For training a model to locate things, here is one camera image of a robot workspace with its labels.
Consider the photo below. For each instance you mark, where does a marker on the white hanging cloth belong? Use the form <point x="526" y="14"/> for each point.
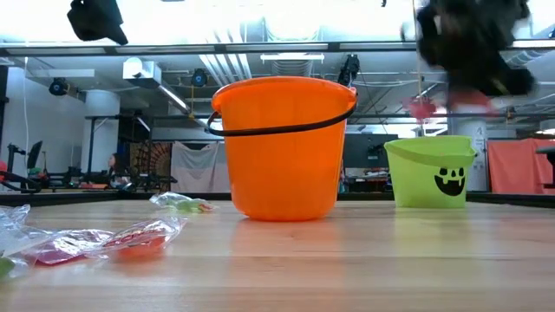
<point x="199" y="169"/>

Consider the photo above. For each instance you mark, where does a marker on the orange candy in clear wrapper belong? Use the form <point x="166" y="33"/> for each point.
<point x="141" y="242"/>

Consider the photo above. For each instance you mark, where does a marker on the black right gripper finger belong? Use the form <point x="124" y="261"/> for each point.
<point x="466" y="78"/>
<point x="509" y="80"/>

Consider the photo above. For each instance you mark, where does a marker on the black background robot arm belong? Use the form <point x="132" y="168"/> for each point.
<point x="19" y="182"/>

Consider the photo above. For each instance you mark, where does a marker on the pink candy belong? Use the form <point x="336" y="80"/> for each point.
<point x="60" y="251"/>

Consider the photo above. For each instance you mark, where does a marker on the black round hanging camera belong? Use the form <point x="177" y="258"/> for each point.
<point x="199" y="77"/>
<point x="58" y="86"/>

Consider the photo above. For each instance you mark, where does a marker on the black hanging device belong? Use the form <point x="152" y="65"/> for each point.
<point x="349" y="67"/>

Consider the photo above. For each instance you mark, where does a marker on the clear candy wrapper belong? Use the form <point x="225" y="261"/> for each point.
<point x="15" y="225"/>

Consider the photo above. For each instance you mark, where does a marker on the spider web decoration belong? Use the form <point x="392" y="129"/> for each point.
<point x="156" y="167"/>

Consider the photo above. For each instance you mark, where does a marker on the black vertical frame post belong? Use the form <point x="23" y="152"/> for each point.
<point x="2" y="104"/>

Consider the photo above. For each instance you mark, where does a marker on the black table edge rail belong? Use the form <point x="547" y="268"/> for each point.
<point x="86" y="197"/>

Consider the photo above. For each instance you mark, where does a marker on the green plastic bucket ghost face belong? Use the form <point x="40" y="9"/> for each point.
<point x="422" y="182"/>

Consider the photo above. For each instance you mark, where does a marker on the orange hanging cloth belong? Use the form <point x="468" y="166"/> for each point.
<point x="516" y="167"/>

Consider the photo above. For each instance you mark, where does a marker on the white round pillar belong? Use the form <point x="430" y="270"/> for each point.
<point x="472" y="143"/>
<point x="100" y="130"/>

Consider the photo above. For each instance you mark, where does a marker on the person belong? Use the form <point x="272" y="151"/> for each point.
<point x="116" y="171"/>

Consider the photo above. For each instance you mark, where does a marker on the small black monitor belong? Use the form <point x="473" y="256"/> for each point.
<point x="34" y="154"/>

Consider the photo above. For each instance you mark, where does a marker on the grey horizontal frame bar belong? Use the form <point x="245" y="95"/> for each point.
<point x="217" y="47"/>

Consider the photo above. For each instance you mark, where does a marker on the white ceiling duct box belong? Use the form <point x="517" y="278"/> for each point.
<point x="141" y="69"/>

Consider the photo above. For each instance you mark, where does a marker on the green candy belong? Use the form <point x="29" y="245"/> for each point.
<point x="184" y="203"/>
<point x="4" y="266"/>

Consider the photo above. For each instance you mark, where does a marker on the red candy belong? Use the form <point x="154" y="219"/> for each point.
<point x="468" y="100"/>

